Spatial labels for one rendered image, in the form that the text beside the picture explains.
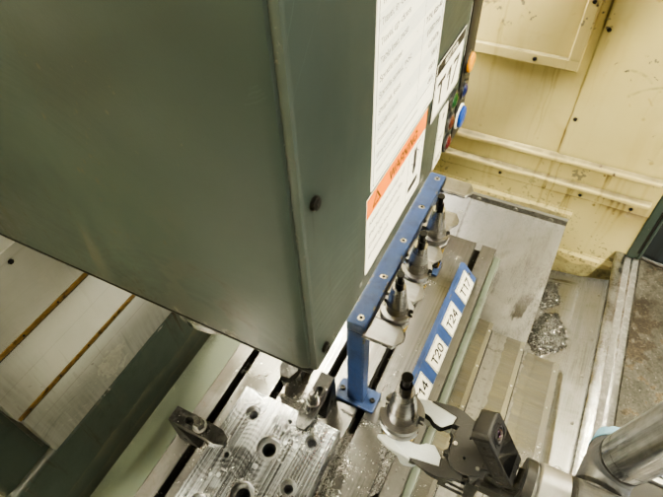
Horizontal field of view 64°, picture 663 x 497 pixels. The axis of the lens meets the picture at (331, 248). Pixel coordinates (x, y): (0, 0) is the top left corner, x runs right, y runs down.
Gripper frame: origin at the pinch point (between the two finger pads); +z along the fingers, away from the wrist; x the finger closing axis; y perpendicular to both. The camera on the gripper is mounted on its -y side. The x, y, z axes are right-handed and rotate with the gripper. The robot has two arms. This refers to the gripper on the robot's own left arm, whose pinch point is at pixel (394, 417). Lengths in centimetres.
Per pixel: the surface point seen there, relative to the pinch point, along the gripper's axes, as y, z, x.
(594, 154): 19, -19, 101
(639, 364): 131, -73, 124
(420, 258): 5.2, 7.9, 34.2
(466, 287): 39, 0, 58
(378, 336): 10.7, 9.5, 17.7
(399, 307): 6.9, 7.8, 23.0
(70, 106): -53, 23, -12
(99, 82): -56, 19, -12
